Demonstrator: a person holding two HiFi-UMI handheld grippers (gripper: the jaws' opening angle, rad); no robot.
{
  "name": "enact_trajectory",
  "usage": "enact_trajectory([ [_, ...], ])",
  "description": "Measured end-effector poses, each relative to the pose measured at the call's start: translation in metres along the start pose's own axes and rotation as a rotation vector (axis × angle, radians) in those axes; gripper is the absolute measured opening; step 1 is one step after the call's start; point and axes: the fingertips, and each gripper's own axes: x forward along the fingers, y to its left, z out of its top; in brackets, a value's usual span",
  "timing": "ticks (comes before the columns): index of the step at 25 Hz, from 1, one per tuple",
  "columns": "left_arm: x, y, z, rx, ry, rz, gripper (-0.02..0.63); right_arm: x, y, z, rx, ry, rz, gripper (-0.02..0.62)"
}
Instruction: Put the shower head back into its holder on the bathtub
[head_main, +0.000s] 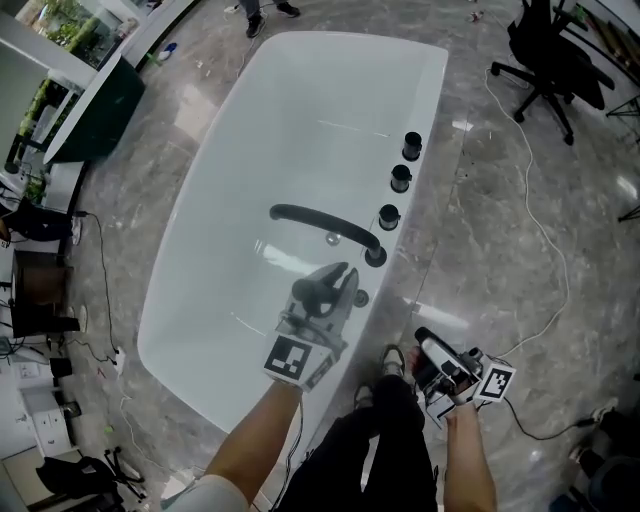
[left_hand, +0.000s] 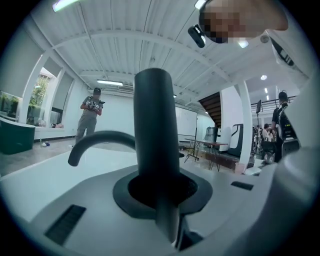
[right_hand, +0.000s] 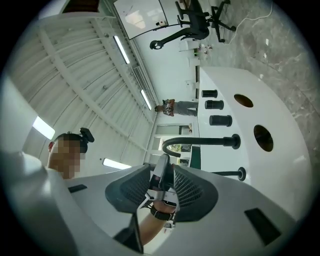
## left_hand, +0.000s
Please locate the dark grey shower head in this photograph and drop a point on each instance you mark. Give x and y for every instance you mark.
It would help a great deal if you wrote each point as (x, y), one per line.
(153, 120)

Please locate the person's head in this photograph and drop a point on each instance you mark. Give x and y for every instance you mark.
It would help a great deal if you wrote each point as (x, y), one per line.
(240, 17)

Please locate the dark green bathtub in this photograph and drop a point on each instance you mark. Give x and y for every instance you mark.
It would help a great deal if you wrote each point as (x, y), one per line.
(15, 137)

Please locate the white whiteboard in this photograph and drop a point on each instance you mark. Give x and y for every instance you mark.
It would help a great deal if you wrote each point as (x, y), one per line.
(186, 121)

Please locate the red top metal leg table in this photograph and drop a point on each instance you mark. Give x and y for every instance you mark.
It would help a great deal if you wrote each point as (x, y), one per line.
(207, 143)

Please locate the brown staircase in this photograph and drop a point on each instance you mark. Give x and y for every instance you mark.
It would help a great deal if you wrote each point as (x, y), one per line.
(212, 107)

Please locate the long ceiling tube light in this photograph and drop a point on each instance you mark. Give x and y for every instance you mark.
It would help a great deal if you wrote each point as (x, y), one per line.
(63, 3)
(109, 82)

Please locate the white column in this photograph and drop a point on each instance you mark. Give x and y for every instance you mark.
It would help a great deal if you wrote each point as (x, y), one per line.
(246, 125)

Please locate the black panel on stand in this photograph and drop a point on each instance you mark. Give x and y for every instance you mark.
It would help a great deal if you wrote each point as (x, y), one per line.
(258, 106)

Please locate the grey roller blind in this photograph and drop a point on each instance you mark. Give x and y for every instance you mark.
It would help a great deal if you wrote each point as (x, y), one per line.
(62, 91)
(20, 65)

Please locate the black balcony railing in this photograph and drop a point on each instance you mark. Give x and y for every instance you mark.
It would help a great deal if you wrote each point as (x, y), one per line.
(268, 103)

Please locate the small ceiling light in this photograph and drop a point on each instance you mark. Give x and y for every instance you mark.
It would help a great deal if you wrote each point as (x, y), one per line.
(243, 44)
(263, 77)
(199, 3)

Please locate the black head camera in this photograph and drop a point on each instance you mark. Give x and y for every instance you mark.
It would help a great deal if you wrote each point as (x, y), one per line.
(197, 36)

